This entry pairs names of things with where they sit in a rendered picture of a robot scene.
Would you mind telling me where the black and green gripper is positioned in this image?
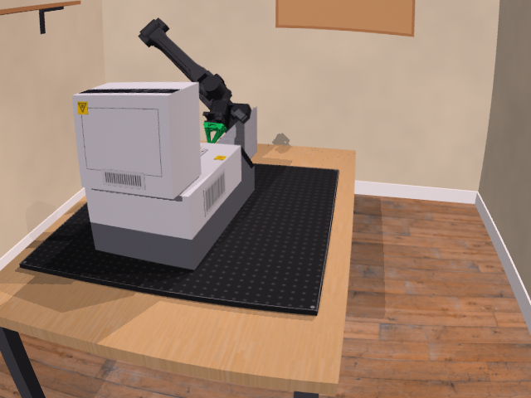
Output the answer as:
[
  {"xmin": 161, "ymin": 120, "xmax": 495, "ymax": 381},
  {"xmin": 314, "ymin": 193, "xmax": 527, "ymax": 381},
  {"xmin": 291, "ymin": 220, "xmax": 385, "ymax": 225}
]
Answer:
[{"xmin": 202, "ymin": 99, "xmax": 230, "ymax": 143}]

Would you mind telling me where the grey benchtop lab instrument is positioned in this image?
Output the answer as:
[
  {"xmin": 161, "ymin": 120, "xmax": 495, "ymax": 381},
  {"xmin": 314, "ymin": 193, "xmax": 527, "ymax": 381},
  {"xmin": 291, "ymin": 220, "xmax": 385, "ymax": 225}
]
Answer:
[{"xmin": 72, "ymin": 82, "xmax": 255, "ymax": 270}]

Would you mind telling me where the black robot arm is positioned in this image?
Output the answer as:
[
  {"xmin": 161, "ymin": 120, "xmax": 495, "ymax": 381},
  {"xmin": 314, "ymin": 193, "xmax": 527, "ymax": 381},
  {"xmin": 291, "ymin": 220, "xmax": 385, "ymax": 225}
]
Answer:
[{"xmin": 138, "ymin": 18, "xmax": 251, "ymax": 133}]

